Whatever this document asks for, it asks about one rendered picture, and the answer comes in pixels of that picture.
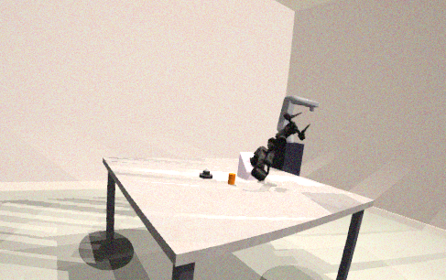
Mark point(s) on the orange knob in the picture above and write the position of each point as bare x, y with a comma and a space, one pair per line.
231, 179

